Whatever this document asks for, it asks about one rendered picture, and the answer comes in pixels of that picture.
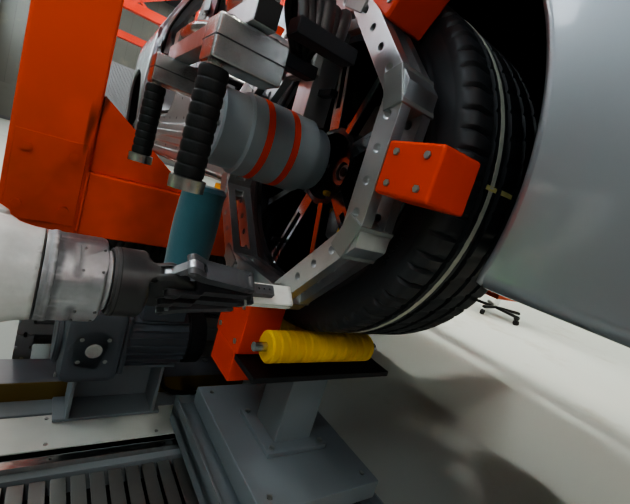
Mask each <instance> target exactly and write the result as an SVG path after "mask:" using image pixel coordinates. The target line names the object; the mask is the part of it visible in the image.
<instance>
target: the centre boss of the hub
mask: <svg viewBox="0 0 630 504"><path fill-rule="evenodd" d="M349 162H350V157H345V158H342V159H340V160H339V161H338V162H337V164H336V165H335V167H334V170H333V181H334V183H335V184H336V186H338V187H340V185H341V184H342V182H343V180H344V178H345V176H346V173H347V170H348V167H349Z"/></svg>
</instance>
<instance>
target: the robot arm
mask: <svg viewBox="0 0 630 504"><path fill-rule="evenodd" d="M46 236H47V237H46ZM244 304H245V306H252V307H265V308H278V309H289V308H290V307H292V306H293V300H292V294H291V288H290V287H289V286H280V285H272V284H264V283H255V282H254V275H253V273H251V272H247V271H244V270H240V269H237V268H233V267H230V266H226V265H223V264H219V263H216V262H212V261H209V260H206V259H204V258H203V257H201V256H200V255H198V254H196V253H191V254H188V255H187V262H185V263H182V264H179V265H177V264H175V263H171V262H167V263H155V262H153V261H152V260H151V258H150V255H149V253H148V252H146V251H144V250H138V249H132V248H125V247H118V246H116V247H115V248H112V249H111V251H110V250H109V243H108V241H107V239H105V238H102V237H96V236H90V235H83V234H77V233H70V232H64V231H61V230H58V229H53V230H51V229H48V233H47V229H46V228H41V227H37V226H33V225H30V224H27V223H24V222H22V221H20V220H18V219H17V218H16V217H14V216H13V215H12V214H10V210H9V209H8V208H6V207H5V206H3V205H2V204H0V322H4V321H12V320H30V318H31V314H32V318H31V319H32V320H37V321H44V320H59V321H85V322H92V321H93V320H94V319H95V318H96V317H97V315H98V312H99V310H101V312H102V313H103V314H104V315H105V316H125V317H135V316H138V315H139V314H140V313H141V312H142V311H143V309H144V307H145V305H146V306H155V314H156V315H166V314H173V313H201V312H231V311H233V307H242V306H244Z"/></svg>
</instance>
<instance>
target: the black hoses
mask: <svg viewBox="0 0 630 504"><path fill-rule="evenodd" d="M284 16H285V25H286V32H287V34H286V35H287V37H288V43H289V48H290V52H291V53H290V52H289V55H288V59H287V62H286V66H285V67H286V69H285V71H287V72H289V73H291V74H292V75H294V76H296V77H298V78H300V79H302V80H304V81H314V80H315V78H316V75H317V71H318V68H317V67H315V66H314V65H312V64H311V59H312V58H313V56H314V55H315V54H316V53H317V54H319V55H321V56H322V57H324V58H326V59H327V60H329V61H331V62H333V63H334V64H336V65H338V66H339V67H341V68H343V67H349V66H354V64H355V61H356V57H357V54H358V50H357V49H355V48H354V47H352V46H350V45H349V44H347V43H346V42H345V39H346V36H347V34H348V31H349V28H350V24H351V19H352V14H351V12H350V10H348V9H346V8H345V9H341V8H340V7H339V6H338V5H336V0H285V4H284ZM337 95H338V91H336V90H334V89H332V88H329V89H319V92H318V95H317V96H318V97H320V98H322V99H335V98H337Z"/></svg>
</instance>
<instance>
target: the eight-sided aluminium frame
mask: <svg viewBox="0 0 630 504"><path fill-rule="evenodd" d="M336 5H338V6H339V7H340V8H341V9H345V8H346V9H348V10H350V12H351V14H352V19H351V24H350V28H349V31H348V33H349V34H350V35H351V37H352V36H356V35H360V34H362V35H363V38H364V40H365V43H366V46H367V48H368V51H369V53H370V56H371V59H372V61H373V64H374V67H375V69H376V72H377V75H378V77H379V80H380V83H381V85H382V88H383V99H382V102H381V105H380V108H379V112H378V115H377V118H376V121H375V124H374V127H373V131H372V134H371V137H370V140H369V143H368V146H367V149H366V153H365V156H364V159H363V162H362V165H361V168H360V172H359V175H358V178H357V181H356V184H355V187H354V191H353V194H352V197H351V200H350V203H349V206H348V210H347V213H346V216H345V219H344V222H343V225H342V226H341V228H340V230H339V231H338V232H337V233H335V234H334V235H333V236H332V237H330V238H329V239H328V240H327V241H325V242H324V243H323V244H322V245H320V246H319V247H318V248H317V249H315V250H314V251H313V252H312V253H310V254H309V255H308V256H307V257H305V258H304V259H303V260H302V261H300V262H299V263H298V264H297V265H295V266H294V267H293V268H292V269H290V270H289V271H288V272H287V273H285V274H284V275H283V274H282V273H280V272H279V271H278V270H276V269H275V268H274V267H272V266H271V265H269V264H268V263H267V262H265V261H264V260H262V259H261V258H260V257H259V256H258V254H257V246H256V238H255V229H254V221H253V212H252V203H251V195H250V190H251V182H252V180H250V179H246V178H242V177H239V176H236V175H233V174H230V173H226V172H225V171H224V174H222V178H221V186H220V190H223V191H224V192H225V194H226V198H225V200H224V203H223V208H222V216H223V230H224V243H225V254H224V258H225V261H226V266H230V267H233V268H237V269H240V270H244V271H247V272H251V273H253V275H254V282H255V283H264V284H272V285H280V286H289V287H290V288H291V294H292V300H293V306H292V307H290V308H289V309H293V310H299V309H301V308H303V307H304V306H309V303H310V302H312V301H313V300H315V299H316V298H318V297H319V296H321V295H323V294H324V293H326V292H327V291H329V290H330V289H332V288H333V287H335V286H336V285H338V284H339V283H341V282H343V281H344V280H346V279H347V278H349V277H350V276H352V275H353V274H355V273H356V272H358V271H359V270H361V269H363V268H364V267H366V266H367V265H369V264H374V263H375V261H376V260H377V259H378V258H379V257H381V256H383V255H384V254H385V253H386V250H387V247H388V244H389V242H390V240H391V239H392V238H393V236H394V235H393V234H392V232H393V229H394V226H395V223H396V220H397V217H398V214H399V211H400V208H401V205H402V202H401V201H398V200H395V199H393V198H390V197H387V196H384V195H381V194H378V193H377V192H376V191H375V189H376V185H377V182H378V179H379V176H380V173H381V170H382V167H383V164H384V161H385V158H386V155H387V152H388V148H389V145H390V143H391V141H393V140H397V141H410V142H423V140H424V137H425V134H426V131H427V128H428V125H429V122H430V121H431V120H433V118H434V108H435V105H436V102H437V99H438V96H437V94H436V92H435V89H434V82H433V81H431V80H430V79H429V77H428V75H427V72H426V70H425V68H424V66H423V64H422V62H421V60H420V57H419V55H418V53H417V51H416V49H415V47H414V45H413V42H412V40H411V38H410V36H409V35H407V34H406V33H405V32H403V31H402V30H401V29H400V28H398V27H397V26H396V25H394V24H393V23H392V22H390V21H389V20H388V19H386V18H385V16H384V15H383V14H382V12H381V10H380V9H379V7H378V6H377V4H376V3H375V2H374V1H373V0H336ZM286 75H287V72H286V71H284V73H283V77H282V80H281V84H280V87H279V88H274V89H268V90H267V92H266V93H265V92H264V91H265V90H261V89H259V88H257V87H255V86H253V85H250V86H248V88H247V90H246V92H252V93H254V94H256V95H258V96H260V97H263V98H266V99H268V100H270V101H272V102H274V103H277V102H278V101H279V99H280V98H281V96H282V95H283V94H284V92H285V91H286V89H287V88H288V87H289V85H290V84H291V82H292V80H291V79H289V78H287V77H286ZM236 200H237V206H236ZM237 210H238V217H237ZM238 220H239V227H238ZM239 231H240V238H239ZM240 241H241V246H240Z"/></svg>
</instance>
